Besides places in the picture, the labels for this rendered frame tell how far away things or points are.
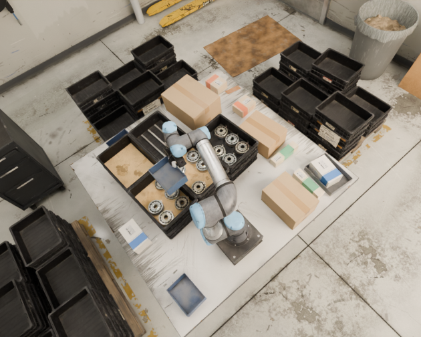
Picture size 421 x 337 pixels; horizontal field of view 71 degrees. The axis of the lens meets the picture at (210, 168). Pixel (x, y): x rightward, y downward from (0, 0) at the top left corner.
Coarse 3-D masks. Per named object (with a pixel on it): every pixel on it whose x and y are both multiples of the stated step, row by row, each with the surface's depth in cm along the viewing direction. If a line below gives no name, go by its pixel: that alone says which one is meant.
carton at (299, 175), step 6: (294, 174) 212; (300, 174) 211; (300, 180) 210; (306, 180) 209; (306, 186) 207; (312, 186) 206; (318, 186) 205; (312, 192) 205; (318, 192) 203; (324, 192) 203; (318, 198) 205
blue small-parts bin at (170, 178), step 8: (160, 160) 184; (152, 168) 184; (160, 168) 189; (168, 168) 188; (176, 168) 187; (152, 176) 184; (160, 176) 186; (168, 176) 185; (176, 176) 185; (184, 176) 176; (160, 184) 176; (168, 184) 183; (176, 184) 176; (168, 192) 176
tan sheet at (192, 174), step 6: (192, 156) 220; (186, 162) 218; (186, 168) 215; (192, 168) 215; (186, 174) 213; (192, 174) 212; (198, 174) 212; (204, 174) 211; (192, 180) 210; (198, 180) 209; (204, 180) 209; (210, 180) 208
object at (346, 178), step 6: (336, 162) 214; (306, 168) 215; (342, 168) 211; (312, 174) 212; (342, 174) 214; (348, 174) 209; (318, 180) 209; (342, 180) 212; (348, 180) 211; (324, 186) 206; (336, 186) 210; (342, 186) 205; (330, 192) 203
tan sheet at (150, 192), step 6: (150, 186) 211; (144, 192) 209; (150, 192) 209; (156, 192) 208; (162, 192) 208; (180, 192) 206; (138, 198) 207; (144, 198) 207; (150, 198) 206; (156, 198) 206; (162, 198) 205; (144, 204) 204; (168, 204) 203; (168, 210) 200; (174, 210) 200; (156, 216) 199; (174, 216) 198
